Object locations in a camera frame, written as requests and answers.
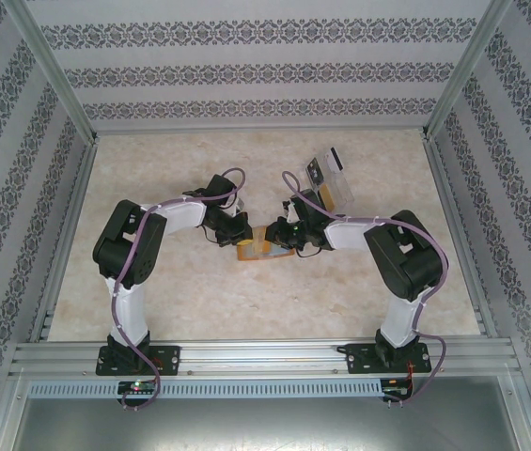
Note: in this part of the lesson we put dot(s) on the orange card holder wallet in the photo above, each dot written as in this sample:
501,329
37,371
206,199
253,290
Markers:
246,251

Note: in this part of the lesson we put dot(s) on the grey blue credit card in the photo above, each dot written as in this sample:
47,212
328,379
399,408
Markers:
279,253

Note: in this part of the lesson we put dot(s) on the clear acrylic tiered card stand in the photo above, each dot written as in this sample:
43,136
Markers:
342,190

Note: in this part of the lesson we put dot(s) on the white card with black stripe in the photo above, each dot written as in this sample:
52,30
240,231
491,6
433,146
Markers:
333,160

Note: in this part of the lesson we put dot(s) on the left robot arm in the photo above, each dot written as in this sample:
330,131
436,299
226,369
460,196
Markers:
129,310

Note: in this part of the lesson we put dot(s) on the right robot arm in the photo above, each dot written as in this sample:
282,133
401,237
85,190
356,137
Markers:
399,319

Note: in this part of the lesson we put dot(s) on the gold credit card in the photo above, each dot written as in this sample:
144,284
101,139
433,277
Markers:
329,195

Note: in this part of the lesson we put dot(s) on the black credit card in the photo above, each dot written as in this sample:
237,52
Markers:
314,171

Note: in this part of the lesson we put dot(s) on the grey metal bottom panel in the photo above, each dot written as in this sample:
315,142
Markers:
265,427

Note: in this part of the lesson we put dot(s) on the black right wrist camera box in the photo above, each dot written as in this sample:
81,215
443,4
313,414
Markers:
309,204

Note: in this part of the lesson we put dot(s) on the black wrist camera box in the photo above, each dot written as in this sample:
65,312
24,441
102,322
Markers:
220,188
309,204

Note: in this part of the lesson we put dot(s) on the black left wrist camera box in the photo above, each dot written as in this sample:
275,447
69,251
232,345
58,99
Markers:
220,188

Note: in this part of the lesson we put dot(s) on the aluminium mounting rail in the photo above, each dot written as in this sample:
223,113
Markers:
265,359

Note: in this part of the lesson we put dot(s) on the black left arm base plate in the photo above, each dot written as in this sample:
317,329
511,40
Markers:
171,359

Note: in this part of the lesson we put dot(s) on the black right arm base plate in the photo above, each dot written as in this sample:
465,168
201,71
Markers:
356,364

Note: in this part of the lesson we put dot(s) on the aluminium left side rail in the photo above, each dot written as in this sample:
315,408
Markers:
77,197

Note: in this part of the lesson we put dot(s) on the aluminium right side rail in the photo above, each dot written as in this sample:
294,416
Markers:
453,211

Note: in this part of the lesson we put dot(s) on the aluminium right frame post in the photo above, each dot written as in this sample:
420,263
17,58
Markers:
466,70

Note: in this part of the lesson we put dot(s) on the aluminium frame post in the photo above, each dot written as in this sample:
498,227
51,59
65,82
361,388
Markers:
466,70
52,70

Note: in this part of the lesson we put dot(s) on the aluminium left frame post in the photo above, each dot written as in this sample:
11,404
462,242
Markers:
52,70

